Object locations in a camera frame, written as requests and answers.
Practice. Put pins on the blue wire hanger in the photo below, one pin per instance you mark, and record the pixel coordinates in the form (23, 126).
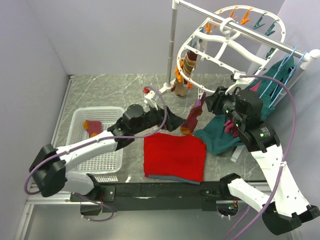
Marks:
(283, 70)

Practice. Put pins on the white clothes rack stand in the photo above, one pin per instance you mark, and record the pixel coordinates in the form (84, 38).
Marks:
(308, 57)

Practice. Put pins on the red folded cloth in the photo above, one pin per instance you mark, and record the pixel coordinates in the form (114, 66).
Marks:
(177, 158)

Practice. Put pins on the pink magenta garment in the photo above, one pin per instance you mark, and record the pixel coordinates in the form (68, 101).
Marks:
(229, 127)

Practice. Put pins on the beige striped sock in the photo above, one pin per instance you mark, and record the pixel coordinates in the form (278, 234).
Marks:
(187, 64)

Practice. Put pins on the teal green garment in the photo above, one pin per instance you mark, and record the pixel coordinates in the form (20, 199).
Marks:
(220, 134)

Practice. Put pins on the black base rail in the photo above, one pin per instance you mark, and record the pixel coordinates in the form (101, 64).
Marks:
(150, 196)

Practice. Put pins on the white round clip hanger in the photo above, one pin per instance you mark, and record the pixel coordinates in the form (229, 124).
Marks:
(213, 36)

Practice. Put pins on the white plastic basket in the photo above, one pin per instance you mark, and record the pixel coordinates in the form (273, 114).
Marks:
(105, 160)

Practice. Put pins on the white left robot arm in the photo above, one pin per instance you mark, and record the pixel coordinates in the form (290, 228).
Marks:
(51, 168)

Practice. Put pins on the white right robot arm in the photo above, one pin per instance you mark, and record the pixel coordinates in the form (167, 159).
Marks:
(287, 208)

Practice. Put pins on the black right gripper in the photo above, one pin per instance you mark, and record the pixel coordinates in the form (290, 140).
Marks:
(213, 103)

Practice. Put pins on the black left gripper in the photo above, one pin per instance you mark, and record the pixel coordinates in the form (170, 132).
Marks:
(173, 121)

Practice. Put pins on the maroon purple striped sock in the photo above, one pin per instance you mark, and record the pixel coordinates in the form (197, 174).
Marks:
(92, 127)
(191, 121)

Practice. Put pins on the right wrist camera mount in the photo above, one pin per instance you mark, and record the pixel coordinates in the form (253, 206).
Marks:
(241, 80)

